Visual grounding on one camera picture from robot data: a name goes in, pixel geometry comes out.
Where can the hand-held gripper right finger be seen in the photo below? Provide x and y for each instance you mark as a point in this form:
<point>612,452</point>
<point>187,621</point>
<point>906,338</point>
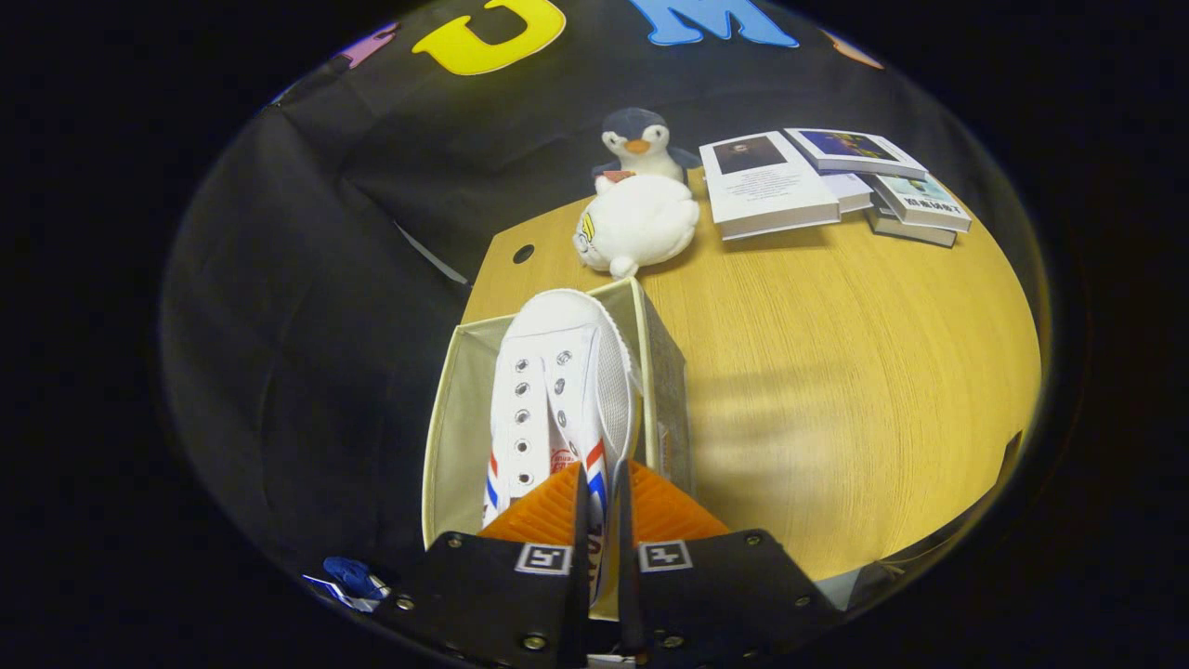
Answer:
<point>725,604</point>

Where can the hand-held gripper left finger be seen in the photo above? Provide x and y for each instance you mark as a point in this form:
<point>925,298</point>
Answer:
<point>492,604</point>

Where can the grey fabric storage box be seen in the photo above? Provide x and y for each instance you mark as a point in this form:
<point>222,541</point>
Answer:
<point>455,446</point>

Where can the white striped canvas shoe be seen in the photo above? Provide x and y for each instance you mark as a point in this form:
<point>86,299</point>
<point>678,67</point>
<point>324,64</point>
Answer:
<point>557,390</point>

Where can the blue and white object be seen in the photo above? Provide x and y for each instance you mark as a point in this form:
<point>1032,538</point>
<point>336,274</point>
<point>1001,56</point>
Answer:
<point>353,576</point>

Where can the white round plush toy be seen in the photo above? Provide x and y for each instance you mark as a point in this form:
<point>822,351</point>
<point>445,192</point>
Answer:
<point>641,223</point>

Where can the thick white book dark picture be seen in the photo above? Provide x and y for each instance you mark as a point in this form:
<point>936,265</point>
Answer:
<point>766,190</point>

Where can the dark grey book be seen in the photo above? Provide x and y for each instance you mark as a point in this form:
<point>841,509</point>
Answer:
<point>910,230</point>

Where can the plain white book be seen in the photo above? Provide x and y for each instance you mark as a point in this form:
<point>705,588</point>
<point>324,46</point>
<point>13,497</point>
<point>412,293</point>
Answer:
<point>850,190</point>

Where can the book with teal cover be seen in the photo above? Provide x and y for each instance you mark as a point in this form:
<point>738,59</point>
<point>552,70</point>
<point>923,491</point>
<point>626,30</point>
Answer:
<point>924,200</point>

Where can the white book blue picture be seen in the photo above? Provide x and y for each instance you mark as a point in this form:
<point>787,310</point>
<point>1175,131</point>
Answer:
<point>855,150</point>

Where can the grey penguin plush toy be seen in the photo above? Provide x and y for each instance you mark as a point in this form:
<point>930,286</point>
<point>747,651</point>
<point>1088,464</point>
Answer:
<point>641,139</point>

